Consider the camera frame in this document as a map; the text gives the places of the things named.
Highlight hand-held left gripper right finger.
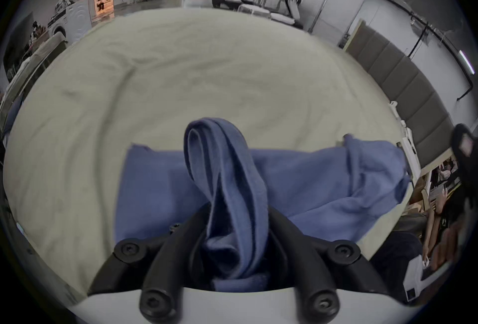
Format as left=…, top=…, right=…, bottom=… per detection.
left=267, top=206, right=391, bottom=322

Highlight person's right hand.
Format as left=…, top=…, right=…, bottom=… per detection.
left=429, top=225, right=463, bottom=271

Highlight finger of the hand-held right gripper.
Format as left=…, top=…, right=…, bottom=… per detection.
left=450, top=123, right=478, bottom=185

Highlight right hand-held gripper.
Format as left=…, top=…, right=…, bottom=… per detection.
left=404, top=255, right=448, bottom=304

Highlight white washing machine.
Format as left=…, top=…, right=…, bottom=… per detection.
left=48, top=0, right=92, bottom=44

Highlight grey padded headboard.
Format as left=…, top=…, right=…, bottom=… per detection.
left=344, top=19, right=457, bottom=171

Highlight bed with beige sheet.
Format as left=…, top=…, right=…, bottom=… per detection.
left=2, top=8, right=416, bottom=309

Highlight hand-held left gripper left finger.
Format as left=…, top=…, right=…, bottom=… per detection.
left=88, top=202, right=214, bottom=324

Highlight blue shirt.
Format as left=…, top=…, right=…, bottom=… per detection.
left=114, top=117, right=412, bottom=293

